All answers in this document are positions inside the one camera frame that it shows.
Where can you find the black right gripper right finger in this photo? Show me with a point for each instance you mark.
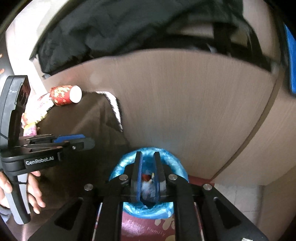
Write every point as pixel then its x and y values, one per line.
pixel 159 177

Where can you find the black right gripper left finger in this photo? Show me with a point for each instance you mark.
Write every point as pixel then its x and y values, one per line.
pixel 136 179

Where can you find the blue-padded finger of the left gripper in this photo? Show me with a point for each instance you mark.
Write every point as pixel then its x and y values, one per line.
pixel 61 139

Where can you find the yellow pink wrapper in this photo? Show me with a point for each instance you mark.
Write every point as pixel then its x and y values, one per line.
pixel 30 130

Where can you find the red silver snack wrapper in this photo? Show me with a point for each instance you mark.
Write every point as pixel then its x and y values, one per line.
pixel 38 111

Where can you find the blue trash bag bin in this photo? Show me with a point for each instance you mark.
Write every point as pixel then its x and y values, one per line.
pixel 148 189

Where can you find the white kitchen countertop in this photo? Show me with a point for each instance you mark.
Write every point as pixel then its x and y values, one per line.
pixel 46 12

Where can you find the person's left hand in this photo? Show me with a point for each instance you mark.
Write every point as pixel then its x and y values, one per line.
pixel 33 191

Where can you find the red drink can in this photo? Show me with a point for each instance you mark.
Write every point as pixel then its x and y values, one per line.
pixel 66 94

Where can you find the black cloth under counter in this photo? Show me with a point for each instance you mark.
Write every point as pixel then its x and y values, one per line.
pixel 85 30

